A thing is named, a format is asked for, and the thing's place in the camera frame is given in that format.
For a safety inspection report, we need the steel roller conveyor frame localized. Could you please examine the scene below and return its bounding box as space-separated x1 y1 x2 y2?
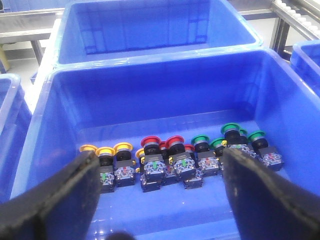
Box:
230 0 320 60

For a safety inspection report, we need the green push button tall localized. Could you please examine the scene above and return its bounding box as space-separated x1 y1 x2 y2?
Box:
220 122 257 158

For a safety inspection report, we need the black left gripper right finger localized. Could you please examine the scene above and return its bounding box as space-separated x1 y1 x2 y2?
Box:
223 148 320 240

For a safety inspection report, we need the yellow mushroom push button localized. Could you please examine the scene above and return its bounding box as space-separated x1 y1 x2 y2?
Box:
113 142 136 187

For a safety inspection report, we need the blue bin behind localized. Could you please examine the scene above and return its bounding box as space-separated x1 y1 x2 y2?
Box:
55 0 263 66

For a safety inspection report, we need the blue bin at right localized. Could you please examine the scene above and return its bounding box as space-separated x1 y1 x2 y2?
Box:
290 39 320 96

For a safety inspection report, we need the green push button low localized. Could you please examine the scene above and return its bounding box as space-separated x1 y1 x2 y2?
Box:
191 134 220 177

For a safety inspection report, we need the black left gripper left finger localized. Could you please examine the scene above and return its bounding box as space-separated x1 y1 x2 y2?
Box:
0 151 101 240

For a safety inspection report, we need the green push button right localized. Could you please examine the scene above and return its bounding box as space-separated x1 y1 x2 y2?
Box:
248 130 284 171

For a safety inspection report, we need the yellow push button left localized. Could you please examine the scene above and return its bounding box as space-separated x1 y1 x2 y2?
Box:
95 146 115 194

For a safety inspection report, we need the blue bin holding buttons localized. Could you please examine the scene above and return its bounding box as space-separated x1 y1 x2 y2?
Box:
10 49 320 240

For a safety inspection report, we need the yellow push button small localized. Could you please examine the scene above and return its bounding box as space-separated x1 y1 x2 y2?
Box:
135 148 145 174

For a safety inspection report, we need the red mushroom push button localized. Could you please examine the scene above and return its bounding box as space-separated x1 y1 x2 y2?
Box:
165 135 196 181

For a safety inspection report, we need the blue bin at left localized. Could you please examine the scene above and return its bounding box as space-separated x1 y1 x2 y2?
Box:
0 73 32 204

